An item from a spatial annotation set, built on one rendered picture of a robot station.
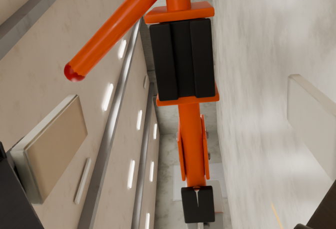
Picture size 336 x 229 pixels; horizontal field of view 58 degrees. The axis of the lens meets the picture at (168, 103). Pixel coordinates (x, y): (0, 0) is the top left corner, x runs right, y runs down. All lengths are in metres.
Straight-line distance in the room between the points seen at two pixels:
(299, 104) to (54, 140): 0.13
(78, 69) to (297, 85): 0.22
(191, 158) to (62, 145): 0.18
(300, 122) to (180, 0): 0.15
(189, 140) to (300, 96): 0.16
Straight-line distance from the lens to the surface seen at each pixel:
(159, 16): 0.26
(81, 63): 0.32
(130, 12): 0.30
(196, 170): 0.33
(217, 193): 0.39
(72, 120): 0.19
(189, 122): 0.30
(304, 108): 0.17
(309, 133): 0.17
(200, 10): 0.26
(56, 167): 0.17
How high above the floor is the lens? 1.23
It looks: 5 degrees up
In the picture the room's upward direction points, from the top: 95 degrees counter-clockwise
